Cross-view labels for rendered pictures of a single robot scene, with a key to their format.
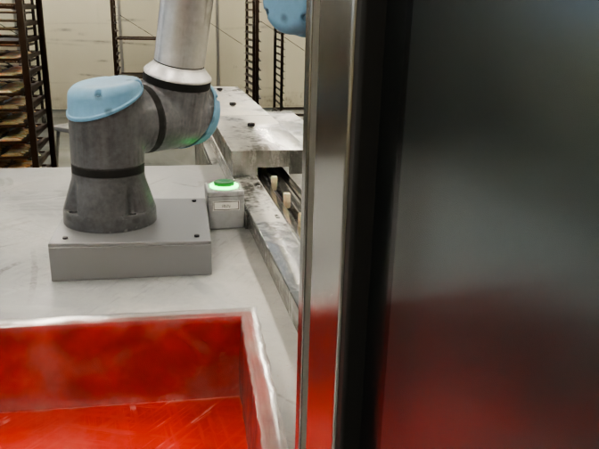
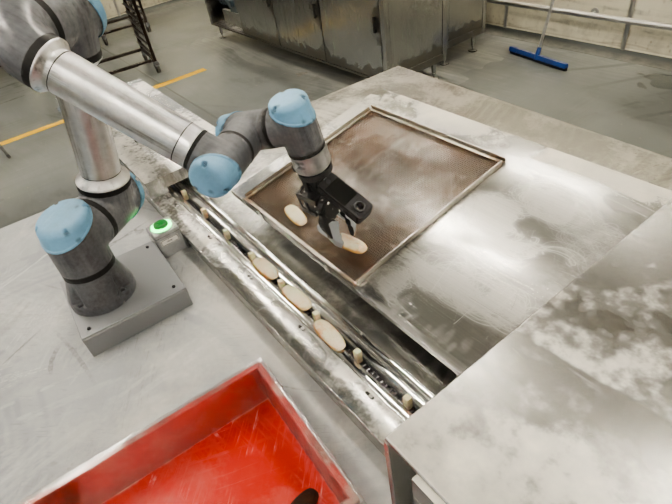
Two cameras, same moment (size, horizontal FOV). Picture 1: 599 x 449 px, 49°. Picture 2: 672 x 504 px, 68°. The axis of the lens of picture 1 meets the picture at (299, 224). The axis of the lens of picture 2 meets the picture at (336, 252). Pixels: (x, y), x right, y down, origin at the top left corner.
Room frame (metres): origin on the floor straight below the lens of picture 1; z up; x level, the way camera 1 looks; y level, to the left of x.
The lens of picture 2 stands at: (0.01, 0.07, 1.64)
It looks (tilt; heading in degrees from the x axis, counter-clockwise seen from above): 40 degrees down; 342
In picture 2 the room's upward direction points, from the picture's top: 10 degrees counter-clockwise
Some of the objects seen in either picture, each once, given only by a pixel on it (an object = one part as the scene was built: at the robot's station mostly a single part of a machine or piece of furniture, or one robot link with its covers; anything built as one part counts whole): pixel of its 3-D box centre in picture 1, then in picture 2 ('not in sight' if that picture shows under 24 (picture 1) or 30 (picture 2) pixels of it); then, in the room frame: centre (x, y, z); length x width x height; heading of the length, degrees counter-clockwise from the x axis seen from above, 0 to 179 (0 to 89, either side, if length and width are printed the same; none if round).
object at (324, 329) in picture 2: not in sight; (329, 333); (0.67, -0.10, 0.86); 0.10 x 0.04 x 0.01; 9
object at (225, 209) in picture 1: (225, 213); (169, 241); (1.22, 0.14, 0.84); 0.08 x 0.08 x 0.11; 13
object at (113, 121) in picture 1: (110, 119); (74, 236); (1.05, 0.31, 1.05); 0.13 x 0.12 x 0.14; 141
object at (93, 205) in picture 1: (109, 190); (95, 277); (1.05, 0.32, 0.93); 0.15 x 0.15 x 0.10
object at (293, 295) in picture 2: not in sight; (296, 296); (0.81, -0.08, 0.86); 0.10 x 0.04 x 0.01; 13
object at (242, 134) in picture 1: (235, 118); (112, 123); (2.06, 0.21, 0.89); 1.25 x 0.18 x 0.09; 13
